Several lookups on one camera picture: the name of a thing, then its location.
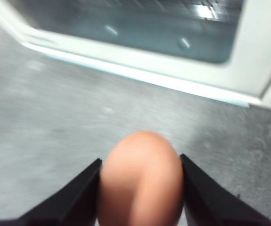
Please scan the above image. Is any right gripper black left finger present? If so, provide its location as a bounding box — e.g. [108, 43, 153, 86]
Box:
[0, 158, 103, 226]

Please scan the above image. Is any glass oven door with handle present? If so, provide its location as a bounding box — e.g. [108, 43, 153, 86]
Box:
[0, 0, 271, 108]

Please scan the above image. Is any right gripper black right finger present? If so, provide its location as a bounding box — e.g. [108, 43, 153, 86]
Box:
[179, 153, 271, 226]

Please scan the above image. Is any brown egg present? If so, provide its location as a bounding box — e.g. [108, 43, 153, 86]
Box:
[97, 130, 184, 226]

